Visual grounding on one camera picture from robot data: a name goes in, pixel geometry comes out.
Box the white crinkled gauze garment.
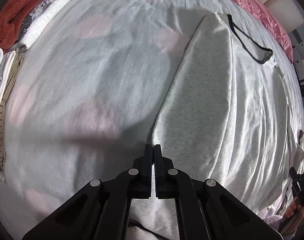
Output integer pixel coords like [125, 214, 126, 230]
[286, 129, 304, 201]

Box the grey t-shirt black collar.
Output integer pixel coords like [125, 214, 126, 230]
[126, 13, 304, 240]

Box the person's right hand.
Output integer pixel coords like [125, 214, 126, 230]
[283, 197, 304, 220]

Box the purple fleece sleeve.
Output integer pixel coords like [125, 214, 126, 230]
[263, 215, 298, 239]

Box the right white black nightstand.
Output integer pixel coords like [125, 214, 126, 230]
[294, 55, 304, 97]

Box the striped olive folded garment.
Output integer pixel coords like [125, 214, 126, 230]
[0, 49, 25, 170]

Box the dark pink pillow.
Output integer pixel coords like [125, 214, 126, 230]
[232, 0, 294, 63]

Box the white folded knit garment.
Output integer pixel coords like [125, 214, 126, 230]
[11, 0, 71, 52]

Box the orange folded fleece garment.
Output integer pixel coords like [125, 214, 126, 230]
[0, 0, 42, 50]

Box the floral dark folded garment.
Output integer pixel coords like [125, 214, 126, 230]
[16, 0, 55, 42]

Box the wall switch panel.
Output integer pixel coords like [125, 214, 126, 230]
[292, 29, 304, 48]

